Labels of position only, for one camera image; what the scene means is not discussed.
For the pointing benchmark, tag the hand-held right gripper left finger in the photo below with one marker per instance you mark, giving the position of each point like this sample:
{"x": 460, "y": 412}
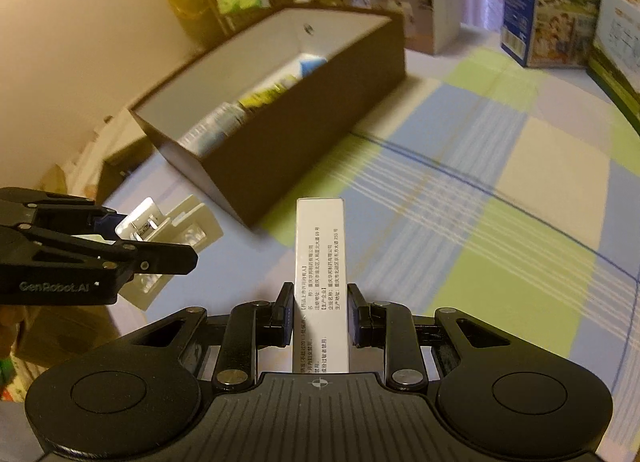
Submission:
{"x": 286, "y": 314}

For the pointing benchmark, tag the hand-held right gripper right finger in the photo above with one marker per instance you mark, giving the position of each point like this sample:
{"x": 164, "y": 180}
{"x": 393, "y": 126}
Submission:
{"x": 354, "y": 317}

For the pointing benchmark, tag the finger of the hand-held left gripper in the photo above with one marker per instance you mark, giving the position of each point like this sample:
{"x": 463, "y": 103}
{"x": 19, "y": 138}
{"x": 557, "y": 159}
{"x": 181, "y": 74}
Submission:
{"x": 65, "y": 212}
{"x": 160, "y": 259}

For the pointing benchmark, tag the white plastic blister pack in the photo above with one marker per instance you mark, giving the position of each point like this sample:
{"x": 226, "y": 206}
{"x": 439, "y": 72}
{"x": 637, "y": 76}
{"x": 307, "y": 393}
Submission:
{"x": 190, "y": 227}

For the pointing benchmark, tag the long white medicine box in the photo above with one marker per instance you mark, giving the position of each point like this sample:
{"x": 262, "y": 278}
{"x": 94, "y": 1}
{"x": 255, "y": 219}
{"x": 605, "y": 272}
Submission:
{"x": 321, "y": 242}

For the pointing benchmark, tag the brown storage box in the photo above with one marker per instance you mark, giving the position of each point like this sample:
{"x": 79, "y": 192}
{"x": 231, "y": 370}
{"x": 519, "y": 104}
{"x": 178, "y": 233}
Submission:
{"x": 300, "y": 142}

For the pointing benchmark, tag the checked tablecloth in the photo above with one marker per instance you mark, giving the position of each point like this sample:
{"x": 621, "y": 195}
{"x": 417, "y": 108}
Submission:
{"x": 500, "y": 192}

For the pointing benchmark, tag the green tissue packet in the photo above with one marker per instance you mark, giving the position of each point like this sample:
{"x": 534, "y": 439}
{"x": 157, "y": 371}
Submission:
{"x": 242, "y": 0}

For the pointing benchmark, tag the white open carton box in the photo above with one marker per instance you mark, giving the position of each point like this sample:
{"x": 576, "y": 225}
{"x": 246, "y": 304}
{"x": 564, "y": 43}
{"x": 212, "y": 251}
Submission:
{"x": 430, "y": 7}

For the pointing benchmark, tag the blue milk carton box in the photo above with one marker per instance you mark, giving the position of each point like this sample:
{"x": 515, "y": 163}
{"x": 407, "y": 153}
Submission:
{"x": 550, "y": 17}

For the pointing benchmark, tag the green milk carton box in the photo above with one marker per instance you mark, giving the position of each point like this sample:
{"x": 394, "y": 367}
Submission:
{"x": 615, "y": 57}

